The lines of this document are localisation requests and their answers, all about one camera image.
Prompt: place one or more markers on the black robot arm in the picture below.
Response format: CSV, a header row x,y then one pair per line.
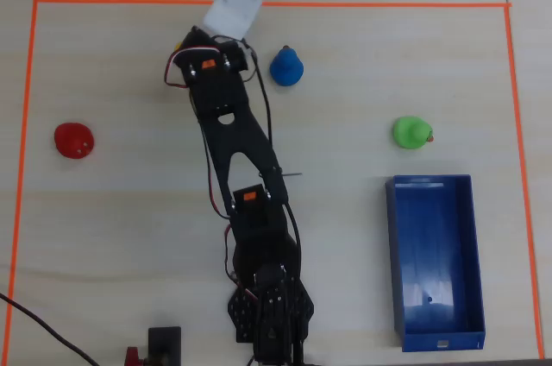
x,y
241,141

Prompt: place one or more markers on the blue rubber duck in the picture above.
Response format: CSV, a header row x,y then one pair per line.
x,y
286,68

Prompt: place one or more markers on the red rubber duck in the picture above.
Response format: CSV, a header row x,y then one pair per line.
x,y
71,139

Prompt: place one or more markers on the green rubber duck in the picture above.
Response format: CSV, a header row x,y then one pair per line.
x,y
409,133

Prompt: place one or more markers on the blue plastic box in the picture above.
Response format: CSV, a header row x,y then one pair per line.
x,y
433,254

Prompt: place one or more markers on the orange tape strip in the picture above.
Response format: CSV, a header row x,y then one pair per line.
x,y
522,167
22,167
345,4

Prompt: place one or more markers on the red clamp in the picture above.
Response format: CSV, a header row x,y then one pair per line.
x,y
133,356

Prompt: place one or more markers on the black camera stand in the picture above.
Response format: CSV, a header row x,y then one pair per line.
x,y
164,342

